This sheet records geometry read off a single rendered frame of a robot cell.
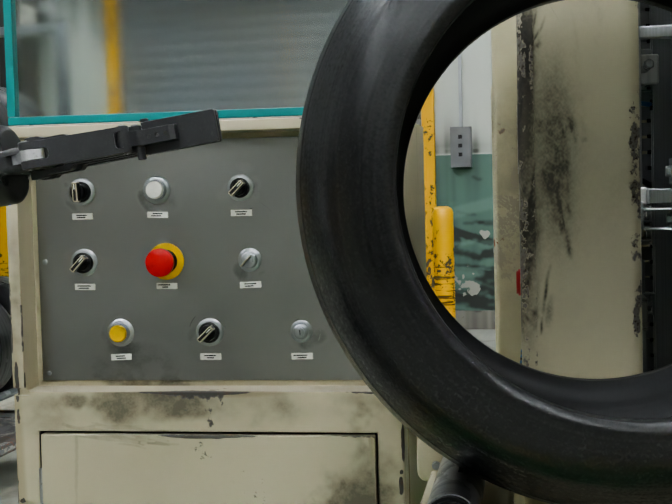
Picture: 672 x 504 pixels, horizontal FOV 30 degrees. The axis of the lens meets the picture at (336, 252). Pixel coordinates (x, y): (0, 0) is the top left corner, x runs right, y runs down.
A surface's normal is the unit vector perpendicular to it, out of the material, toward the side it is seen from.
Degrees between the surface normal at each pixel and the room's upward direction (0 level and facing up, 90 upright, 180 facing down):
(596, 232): 90
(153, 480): 90
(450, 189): 90
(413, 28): 82
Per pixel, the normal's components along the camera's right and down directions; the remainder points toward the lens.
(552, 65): -0.16, 0.05
